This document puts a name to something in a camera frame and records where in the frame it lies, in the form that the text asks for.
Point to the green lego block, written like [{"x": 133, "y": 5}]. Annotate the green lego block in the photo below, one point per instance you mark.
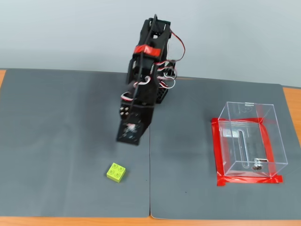
[{"x": 115, "y": 172}]

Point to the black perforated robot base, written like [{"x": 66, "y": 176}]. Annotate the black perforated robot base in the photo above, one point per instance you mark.
[{"x": 162, "y": 95}]

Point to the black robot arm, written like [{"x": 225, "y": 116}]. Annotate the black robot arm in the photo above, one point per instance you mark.
[{"x": 150, "y": 68}]

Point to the transparent acrylic box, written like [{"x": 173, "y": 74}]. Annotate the transparent acrylic box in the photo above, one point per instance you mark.
[{"x": 254, "y": 141}]

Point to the black table clamp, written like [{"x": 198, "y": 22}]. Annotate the black table clamp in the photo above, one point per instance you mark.
[{"x": 172, "y": 69}]

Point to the red tape strip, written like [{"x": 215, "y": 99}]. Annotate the red tape strip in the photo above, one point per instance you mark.
[
  {"x": 268, "y": 141},
  {"x": 249, "y": 180},
  {"x": 216, "y": 150},
  {"x": 237, "y": 119}
]

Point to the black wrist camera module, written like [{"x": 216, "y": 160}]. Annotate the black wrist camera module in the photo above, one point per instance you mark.
[{"x": 129, "y": 133}]

